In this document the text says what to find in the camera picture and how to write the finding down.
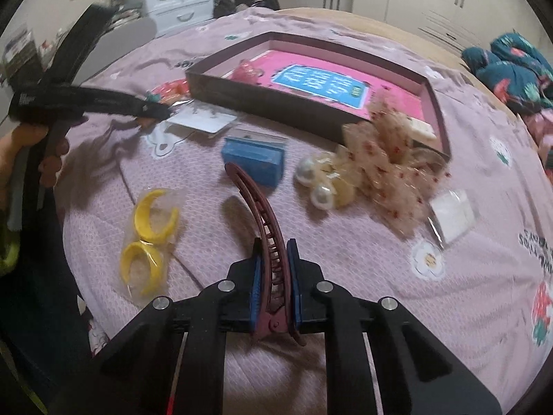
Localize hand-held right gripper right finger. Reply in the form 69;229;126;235
285;239;504;415

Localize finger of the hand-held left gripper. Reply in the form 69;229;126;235
65;86;171;122
41;4;116;87

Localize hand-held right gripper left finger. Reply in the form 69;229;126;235
47;254;262;415

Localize red strawberry bear hair accessory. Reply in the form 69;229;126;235
149;79;191;103

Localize dark red hair claw clip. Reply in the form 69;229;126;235
225;162;308;347

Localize cream pearl hair clip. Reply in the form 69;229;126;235
294;147;366;212

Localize blue box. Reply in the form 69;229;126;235
221;135;288;189

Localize dark brown shallow box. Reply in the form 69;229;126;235
185;31;452;163

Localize dotted mesh hair bow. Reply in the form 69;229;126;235
341;99;452;239

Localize clear packet with white item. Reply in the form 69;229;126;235
425;188;480;250

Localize person's left forearm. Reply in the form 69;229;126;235
0;207;21;275

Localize person's left hand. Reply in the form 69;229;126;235
0;123;71;225

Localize white earring card packet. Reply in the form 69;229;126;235
164;103;239;136

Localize white drawer cabinet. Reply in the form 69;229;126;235
142;0;217;38

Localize yellow hair clips in bag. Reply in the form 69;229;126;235
134;189;180;244

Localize yellow hoop earring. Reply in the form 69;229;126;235
120;241;165;297

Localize small red hair accessory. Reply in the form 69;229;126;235
231;61;264;83

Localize pink card with blue label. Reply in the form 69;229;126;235
229;49;427;127

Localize pink floral cloth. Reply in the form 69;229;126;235
525;110;553;160

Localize teal floral quilt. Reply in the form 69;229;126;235
461;32;553;116

